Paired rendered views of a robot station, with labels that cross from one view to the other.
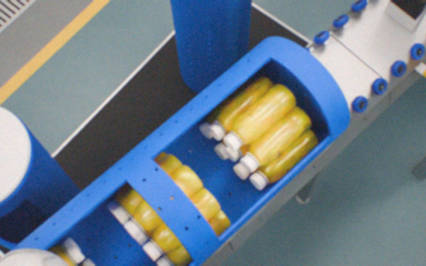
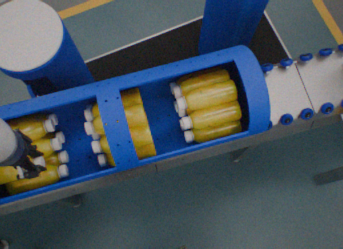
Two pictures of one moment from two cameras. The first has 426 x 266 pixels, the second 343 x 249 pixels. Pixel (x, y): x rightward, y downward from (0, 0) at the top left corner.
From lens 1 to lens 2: 0.22 m
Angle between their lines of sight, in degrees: 10
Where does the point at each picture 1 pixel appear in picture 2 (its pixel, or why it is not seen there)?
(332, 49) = (290, 74)
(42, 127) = (100, 37)
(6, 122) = (53, 22)
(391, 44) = (333, 89)
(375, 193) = (282, 178)
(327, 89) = (259, 100)
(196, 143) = (164, 92)
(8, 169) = (40, 52)
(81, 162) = (110, 69)
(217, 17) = (230, 16)
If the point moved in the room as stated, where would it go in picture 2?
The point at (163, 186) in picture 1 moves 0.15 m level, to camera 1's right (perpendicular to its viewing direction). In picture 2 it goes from (115, 111) to (165, 132)
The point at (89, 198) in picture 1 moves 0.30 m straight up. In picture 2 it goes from (68, 96) to (28, 46)
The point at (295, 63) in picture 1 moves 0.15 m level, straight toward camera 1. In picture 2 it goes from (246, 71) to (212, 109)
